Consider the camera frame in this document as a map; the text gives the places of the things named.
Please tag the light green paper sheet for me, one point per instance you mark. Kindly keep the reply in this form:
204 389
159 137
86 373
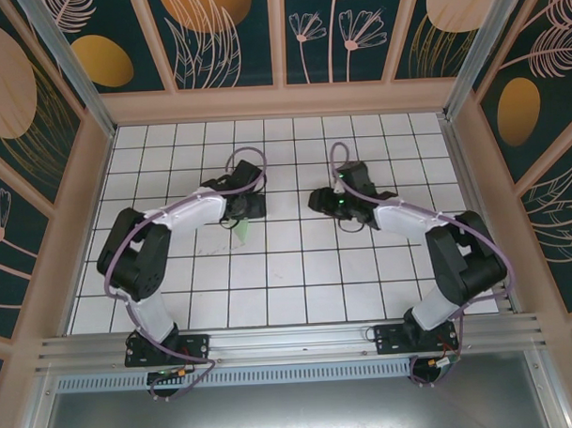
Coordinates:
242 232

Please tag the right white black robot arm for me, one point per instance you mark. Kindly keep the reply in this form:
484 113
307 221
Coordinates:
435 309

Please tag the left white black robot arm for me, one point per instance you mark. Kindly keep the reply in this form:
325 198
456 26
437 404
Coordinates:
192 210

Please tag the grey metal sheet panel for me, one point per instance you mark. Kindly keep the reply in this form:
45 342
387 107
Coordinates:
293 411

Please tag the aluminium mounting rail beam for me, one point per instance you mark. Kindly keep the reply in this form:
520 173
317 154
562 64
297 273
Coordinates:
290 343

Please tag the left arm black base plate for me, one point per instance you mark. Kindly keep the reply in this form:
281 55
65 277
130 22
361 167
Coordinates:
197 348

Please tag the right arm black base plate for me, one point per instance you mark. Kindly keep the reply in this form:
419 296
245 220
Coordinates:
389 342

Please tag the aluminium side rail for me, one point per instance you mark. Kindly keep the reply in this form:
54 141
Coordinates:
485 226

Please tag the aluminium frame post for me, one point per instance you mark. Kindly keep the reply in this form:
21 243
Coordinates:
479 52
74 73

